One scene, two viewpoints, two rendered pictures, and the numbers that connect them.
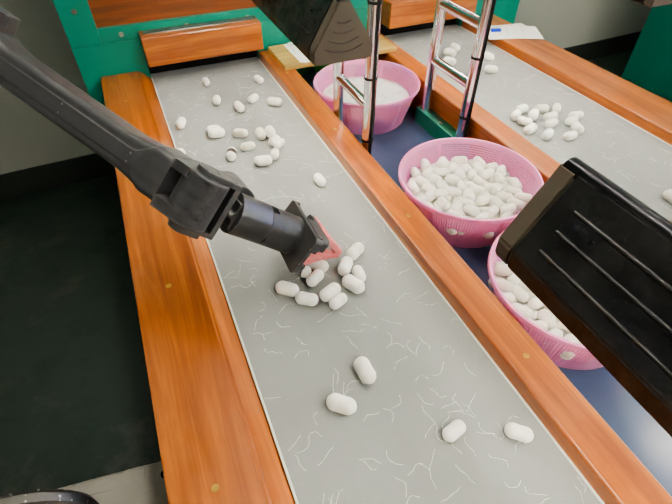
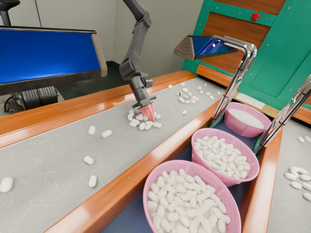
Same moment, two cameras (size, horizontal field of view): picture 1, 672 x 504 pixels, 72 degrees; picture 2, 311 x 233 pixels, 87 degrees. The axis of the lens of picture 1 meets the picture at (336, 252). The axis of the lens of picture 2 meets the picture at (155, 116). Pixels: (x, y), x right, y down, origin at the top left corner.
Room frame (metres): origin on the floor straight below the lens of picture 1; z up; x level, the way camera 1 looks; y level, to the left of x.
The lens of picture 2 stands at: (0.19, -0.48, 1.18)
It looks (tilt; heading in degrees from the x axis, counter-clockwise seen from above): 34 degrees down; 54
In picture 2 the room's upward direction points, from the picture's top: 15 degrees clockwise
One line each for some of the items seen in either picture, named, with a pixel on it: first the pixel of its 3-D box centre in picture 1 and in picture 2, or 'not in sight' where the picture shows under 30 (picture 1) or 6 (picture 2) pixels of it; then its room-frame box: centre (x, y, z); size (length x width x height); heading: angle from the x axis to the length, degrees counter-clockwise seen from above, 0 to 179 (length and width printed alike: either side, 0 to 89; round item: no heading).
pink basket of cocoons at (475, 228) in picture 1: (465, 194); (219, 157); (0.72, -0.25, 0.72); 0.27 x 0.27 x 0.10
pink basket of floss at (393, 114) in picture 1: (365, 98); (244, 120); (1.12, -0.08, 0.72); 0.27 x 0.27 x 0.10
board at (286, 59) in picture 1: (332, 48); (255, 103); (1.32, 0.01, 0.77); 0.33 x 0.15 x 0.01; 113
